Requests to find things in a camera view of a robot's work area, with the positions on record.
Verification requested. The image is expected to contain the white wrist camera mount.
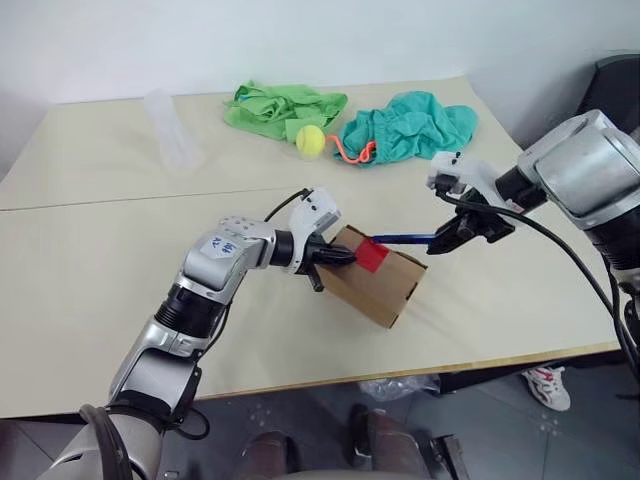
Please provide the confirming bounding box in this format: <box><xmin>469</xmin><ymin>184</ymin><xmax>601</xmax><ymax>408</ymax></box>
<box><xmin>424</xmin><ymin>151</ymin><xmax>527</xmax><ymax>217</ymax></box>
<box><xmin>288</xmin><ymin>187</ymin><xmax>343</xmax><ymax>275</ymax></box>

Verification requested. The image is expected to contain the orange drawstring cord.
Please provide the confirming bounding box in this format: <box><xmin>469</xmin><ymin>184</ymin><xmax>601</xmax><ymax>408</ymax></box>
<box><xmin>326</xmin><ymin>134</ymin><xmax>378</xmax><ymax>167</ymax></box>

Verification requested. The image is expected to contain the yellow tennis ball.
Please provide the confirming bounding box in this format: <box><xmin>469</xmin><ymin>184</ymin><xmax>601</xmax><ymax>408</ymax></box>
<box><xmin>295</xmin><ymin>124</ymin><xmax>327</xmax><ymax>162</ymax></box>

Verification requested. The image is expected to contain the light green cloth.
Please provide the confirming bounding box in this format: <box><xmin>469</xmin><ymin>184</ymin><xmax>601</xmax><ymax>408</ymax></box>
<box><xmin>221</xmin><ymin>81</ymin><xmax>350</xmax><ymax>144</ymax></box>

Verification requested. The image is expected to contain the brown cardboard box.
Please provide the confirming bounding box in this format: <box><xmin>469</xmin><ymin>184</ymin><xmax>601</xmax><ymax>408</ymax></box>
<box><xmin>316</xmin><ymin>224</ymin><xmax>431</xmax><ymax>329</ymax></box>

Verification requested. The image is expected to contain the black chair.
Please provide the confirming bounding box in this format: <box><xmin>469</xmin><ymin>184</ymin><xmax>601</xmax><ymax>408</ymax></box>
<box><xmin>578</xmin><ymin>51</ymin><xmax>640</xmax><ymax>137</ymax></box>

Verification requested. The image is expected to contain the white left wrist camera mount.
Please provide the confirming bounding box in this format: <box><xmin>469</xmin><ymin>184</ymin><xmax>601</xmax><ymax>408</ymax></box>
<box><xmin>288</xmin><ymin>187</ymin><xmax>343</xmax><ymax>275</ymax></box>

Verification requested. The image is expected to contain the red tape square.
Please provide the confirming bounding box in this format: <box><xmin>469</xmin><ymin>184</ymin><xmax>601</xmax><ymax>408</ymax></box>
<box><xmin>355</xmin><ymin>239</ymin><xmax>392</xmax><ymax>276</ymax></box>

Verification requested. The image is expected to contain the small dark brown rounded shape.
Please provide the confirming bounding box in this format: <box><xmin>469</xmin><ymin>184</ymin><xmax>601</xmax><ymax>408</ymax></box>
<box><xmin>246</xmin><ymin>430</ymin><xmax>297</xmax><ymax>477</ymax></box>

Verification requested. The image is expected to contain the white sneaker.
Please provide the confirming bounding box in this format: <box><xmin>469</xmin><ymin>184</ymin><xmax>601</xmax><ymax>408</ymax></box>
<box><xmin>520</xmin><ymin>365</ymin><xmax>573</xmax><ymax>413</ymax></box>

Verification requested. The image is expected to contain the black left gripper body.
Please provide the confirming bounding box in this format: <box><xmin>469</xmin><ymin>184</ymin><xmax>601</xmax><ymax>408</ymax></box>
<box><xmin>301</xmin><ymin>234</ymin><xmax>337</xmax><ymax>295</ymax></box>

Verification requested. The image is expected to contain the clear plastic bag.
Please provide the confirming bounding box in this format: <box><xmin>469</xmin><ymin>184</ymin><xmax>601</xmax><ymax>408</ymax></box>
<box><xmin>357</xmin><ymin>374</ymin><xmax>442</xmax><ymax>403</ymax></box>

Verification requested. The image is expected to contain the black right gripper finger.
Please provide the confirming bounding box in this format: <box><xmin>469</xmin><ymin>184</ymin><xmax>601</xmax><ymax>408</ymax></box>
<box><xmin>435</xmin><ymin>214</ymin><xmax>472</xmax><ymax>243</ymax></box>
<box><xmin>425</xmin><ymin>227</ymin><xmax>475</xmax><ymax>258</ymax></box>

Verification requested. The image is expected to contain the teal drawstring cloth bag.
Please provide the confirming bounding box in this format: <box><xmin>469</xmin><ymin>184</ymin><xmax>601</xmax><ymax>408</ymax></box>
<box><xmin>331</xmin><ymin>90</ymin><xmax>479</xmax><ymax>169</ymax></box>

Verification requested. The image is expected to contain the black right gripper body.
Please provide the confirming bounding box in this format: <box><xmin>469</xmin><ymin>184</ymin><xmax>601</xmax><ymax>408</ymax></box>
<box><xmin>452</xmin><ymin>192</ymin><xmax>517</xmax><ymax>247</ymax></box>

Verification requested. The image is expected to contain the clear plastic cup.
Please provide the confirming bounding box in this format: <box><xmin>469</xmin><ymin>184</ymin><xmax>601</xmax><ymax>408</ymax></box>
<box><xmin>141</xmin><ymin>88</ymin><xmax>204</xmax><ymax>174</ymax></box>

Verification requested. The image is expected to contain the large dark brown rounded shape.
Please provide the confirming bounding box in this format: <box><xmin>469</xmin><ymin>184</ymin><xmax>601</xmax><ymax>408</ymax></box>
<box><xmin>351</xmin><ymin>406</ymin><xmax>427</xmax><ymax>472</ymax></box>

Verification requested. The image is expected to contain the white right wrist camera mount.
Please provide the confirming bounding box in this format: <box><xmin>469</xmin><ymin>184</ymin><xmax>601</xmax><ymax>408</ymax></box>
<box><xmin>424</xmin><ymin>151</ymin><xmax>527</xmax><ymax>217</ymax></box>

